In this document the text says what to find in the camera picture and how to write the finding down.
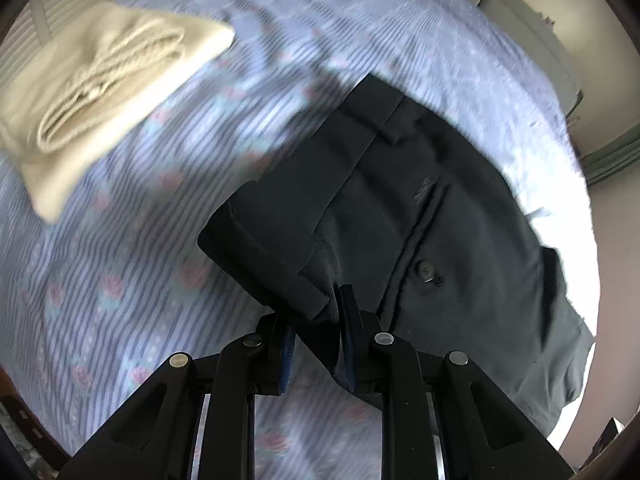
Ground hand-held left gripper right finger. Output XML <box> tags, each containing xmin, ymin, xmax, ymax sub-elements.
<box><xmin>339</xmin><ymin>284</ymin><xmax>575</xmax><ymax>480</ymax></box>

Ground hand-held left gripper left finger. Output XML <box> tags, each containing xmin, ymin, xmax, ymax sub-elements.
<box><xmin>57</xmin><ymin>311</ymin><xmax>298</xmax><ymax>480</ymax></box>

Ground black pants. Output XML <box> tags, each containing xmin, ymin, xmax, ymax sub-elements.
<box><xmin>197</xmin><ymin>72</ymin><xmax>597</xmax><ymax>441</ymax></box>

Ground bed with striped blue sheet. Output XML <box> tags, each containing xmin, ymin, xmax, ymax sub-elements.
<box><xmin>0</xmin><ymin>0</ymin><xmax>601</xmax><ymax>480</ymax></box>

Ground green curtain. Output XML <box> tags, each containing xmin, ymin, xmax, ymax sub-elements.
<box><xmin>580</xmin><ymin>132</ymin><xmax>640</xmax><ymax>186</ymax></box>

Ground cream folded garment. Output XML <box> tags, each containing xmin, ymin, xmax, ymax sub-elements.
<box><xmin>0</xmin><ymin>1</ymin><xmax>237</xmax><ymax>225</ymax></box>

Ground grey padded headboard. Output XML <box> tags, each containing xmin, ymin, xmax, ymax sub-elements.
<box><xmin>472</xmin><ymin>0</ymin><xmax>586</xmax><ymax>113</ymax></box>

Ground white slatted wardrobe door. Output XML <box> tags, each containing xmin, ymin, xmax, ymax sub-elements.
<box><xmin>0</xmin><ymin>0</ymin><xmax>166</xmax><ymax>78</ymax></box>

